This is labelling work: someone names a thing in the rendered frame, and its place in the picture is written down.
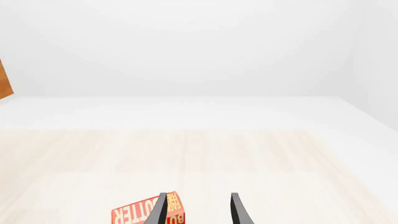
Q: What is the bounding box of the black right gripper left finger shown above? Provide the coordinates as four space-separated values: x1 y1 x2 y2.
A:
143 192 168 224

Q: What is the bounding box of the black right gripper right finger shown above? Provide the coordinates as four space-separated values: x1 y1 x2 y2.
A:
230 192 256 224

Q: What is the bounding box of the red butter box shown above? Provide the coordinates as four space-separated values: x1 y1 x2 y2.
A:
111 190 187 224

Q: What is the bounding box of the wooden cabinet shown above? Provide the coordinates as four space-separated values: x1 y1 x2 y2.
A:
0 59 15 101

